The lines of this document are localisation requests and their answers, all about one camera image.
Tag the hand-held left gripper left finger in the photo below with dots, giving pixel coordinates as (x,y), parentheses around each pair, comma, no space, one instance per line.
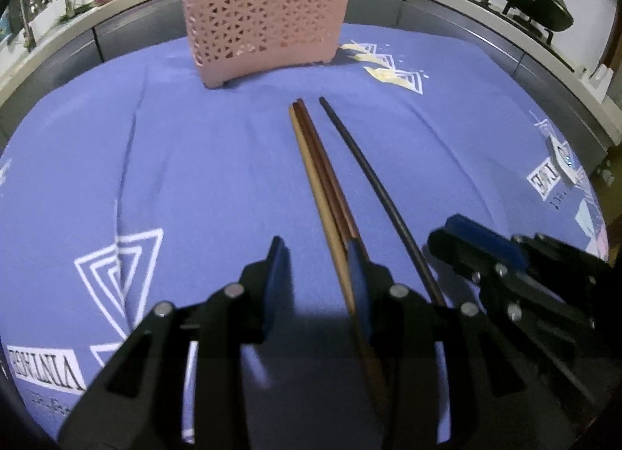
(279,284)

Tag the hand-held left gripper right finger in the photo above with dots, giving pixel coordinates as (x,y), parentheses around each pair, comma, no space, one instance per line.
(360,284)

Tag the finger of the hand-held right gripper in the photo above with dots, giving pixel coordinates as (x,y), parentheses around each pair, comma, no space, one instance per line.
(486,238)
(457,255)

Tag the black chopstick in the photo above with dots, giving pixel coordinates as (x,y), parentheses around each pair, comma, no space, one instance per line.
(384,197)

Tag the light tan chopstick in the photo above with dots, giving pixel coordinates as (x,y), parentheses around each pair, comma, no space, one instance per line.
(316,197)

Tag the reddish brown chopstick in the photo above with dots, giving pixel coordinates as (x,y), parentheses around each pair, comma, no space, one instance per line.
(320,163)

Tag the pink perforated plastic basket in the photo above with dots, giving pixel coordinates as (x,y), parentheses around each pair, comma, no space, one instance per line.
(267,27)

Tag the blue printed tablecloth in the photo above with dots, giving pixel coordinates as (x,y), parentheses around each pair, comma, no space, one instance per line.
(194,163)

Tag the black burner grate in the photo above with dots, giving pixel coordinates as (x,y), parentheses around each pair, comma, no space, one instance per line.
(527,22)

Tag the curved steel faucet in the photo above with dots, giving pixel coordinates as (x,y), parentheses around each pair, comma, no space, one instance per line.
(26,22)

